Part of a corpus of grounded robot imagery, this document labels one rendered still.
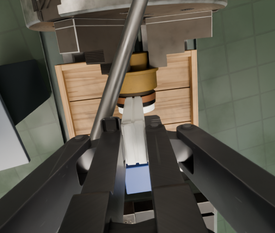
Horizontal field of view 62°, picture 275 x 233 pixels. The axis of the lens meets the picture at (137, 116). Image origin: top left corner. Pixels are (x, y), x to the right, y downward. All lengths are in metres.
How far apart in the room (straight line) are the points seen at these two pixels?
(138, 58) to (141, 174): 0.22
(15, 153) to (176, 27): 0.69
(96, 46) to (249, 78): 1.52
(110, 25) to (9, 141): 0.63
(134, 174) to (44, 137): 1.28
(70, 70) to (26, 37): 0.98
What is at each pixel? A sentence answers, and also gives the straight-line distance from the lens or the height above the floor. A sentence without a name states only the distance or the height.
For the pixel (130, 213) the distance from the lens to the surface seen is 0.63.
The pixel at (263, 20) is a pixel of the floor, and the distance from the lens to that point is 1.78.
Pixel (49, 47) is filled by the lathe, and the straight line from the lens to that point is 0.99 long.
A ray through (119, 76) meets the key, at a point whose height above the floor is 1.33.
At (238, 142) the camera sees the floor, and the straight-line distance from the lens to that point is 1.88.
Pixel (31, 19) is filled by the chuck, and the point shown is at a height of 1.18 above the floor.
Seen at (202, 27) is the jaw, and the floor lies 1.12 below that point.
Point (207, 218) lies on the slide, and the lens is 0.76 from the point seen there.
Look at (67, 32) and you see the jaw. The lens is 0.32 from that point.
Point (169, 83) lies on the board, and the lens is 0.64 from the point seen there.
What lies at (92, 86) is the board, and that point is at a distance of 0.63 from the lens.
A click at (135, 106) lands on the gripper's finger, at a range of 0.17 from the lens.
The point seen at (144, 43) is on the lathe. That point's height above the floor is 0.86.
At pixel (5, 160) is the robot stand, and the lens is 0.93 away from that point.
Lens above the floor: 1.50
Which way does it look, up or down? 72 degrees down
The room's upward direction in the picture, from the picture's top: 163 degrees clockwise
